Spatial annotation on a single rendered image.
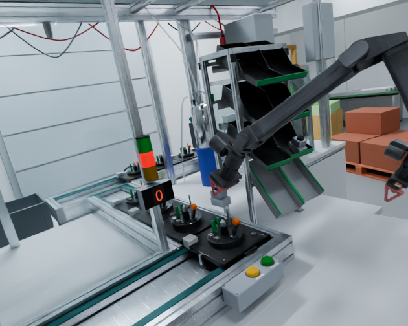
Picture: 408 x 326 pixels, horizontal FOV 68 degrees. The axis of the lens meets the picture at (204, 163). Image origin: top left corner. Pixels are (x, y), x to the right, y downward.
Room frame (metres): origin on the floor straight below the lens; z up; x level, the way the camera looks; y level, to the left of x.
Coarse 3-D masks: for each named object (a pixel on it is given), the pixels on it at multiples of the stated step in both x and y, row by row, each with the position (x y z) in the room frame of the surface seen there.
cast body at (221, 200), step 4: (216, 188) 1.02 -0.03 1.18; (224, 192) 1.02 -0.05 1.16; (212, 196) 1.03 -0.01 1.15; (216, 196) 1.01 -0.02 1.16; (220, 196) 1.00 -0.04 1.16; (224, 196) 1.01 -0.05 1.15; (228, 196) 1.02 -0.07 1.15; (212, 200) 1.03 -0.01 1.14; (216, 200) 1.01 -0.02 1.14; (220, 200) 0.99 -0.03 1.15; (224, 200) 1.00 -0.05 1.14; (228, 200) 1.01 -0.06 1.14; (212, 204) 1.03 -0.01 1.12; (216, 204) 1.01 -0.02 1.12; (220, 204) 1.00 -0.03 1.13; (224, 204) 0.99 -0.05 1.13; (228, 204) 1.00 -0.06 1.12
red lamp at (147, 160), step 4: (148, 152) 1.01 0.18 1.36; (152, 152) 1.01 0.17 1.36; (140, 156) 1.00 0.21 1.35; (144, 156) 1.00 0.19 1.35; (148, 156) 1.00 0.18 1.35; (152, 156) 1.01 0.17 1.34; (144, 160) 1.00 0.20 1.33; (148, 160) 1.00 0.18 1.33; (152, 160) 1.00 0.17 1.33; (144, 164) 1.00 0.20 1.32; (148, 164) 1.00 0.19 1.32; (152, 164) 1.00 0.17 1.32
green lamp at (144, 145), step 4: (136, 140) 1.01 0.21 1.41; (140, 140) 1.00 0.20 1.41; (144, 140) 1.00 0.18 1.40; (148, 140) 1.01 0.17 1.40; (140, 144) 1.00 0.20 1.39; (144, 144) 1.00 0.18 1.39; (148, 144) 1.00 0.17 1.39; (140, 148) 1.00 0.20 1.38; (144, 148) 1.00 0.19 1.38; (148, 148) 1.00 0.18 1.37; (152, 148) 1.02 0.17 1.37; (140, 152) 1.00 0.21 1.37; (144, 152) 1.00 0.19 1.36
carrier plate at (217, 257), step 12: (252, 228) 1.08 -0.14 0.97; (204, 240) 1.05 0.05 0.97; (252, 240) 0.99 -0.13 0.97; (264, 240) 0.99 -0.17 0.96; (204, 252) 0.96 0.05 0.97; (216, 252) 0.95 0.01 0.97; (228, 252) 0.94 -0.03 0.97; (240, 252) 0.92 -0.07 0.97; (216, 264) 0.90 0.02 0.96; (228, 264) 0.88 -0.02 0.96
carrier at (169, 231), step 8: (176, 208) 1.26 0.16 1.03; (184, 208) 1.23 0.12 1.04; (176, 216) 1.28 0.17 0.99; (184, 216) 1.23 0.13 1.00; (200, 216) 1.23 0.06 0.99; (208, 216) 1.26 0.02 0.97; (216, 216) 1.25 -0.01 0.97; (168, 224) 1.25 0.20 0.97; (176, 224) 1.19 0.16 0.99; (184, 224) 1.18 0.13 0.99; (192, 224) 1.18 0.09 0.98; (200, 224) 1.19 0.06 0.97; (208, 224) 1.18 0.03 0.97; (168, 232) 1.17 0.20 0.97; (176, 232) 1.16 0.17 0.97; (184, 232) 1.14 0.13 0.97; (192, 232) 1.13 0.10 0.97; (200, 232) 1.13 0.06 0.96; (176, 240) 1.10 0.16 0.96
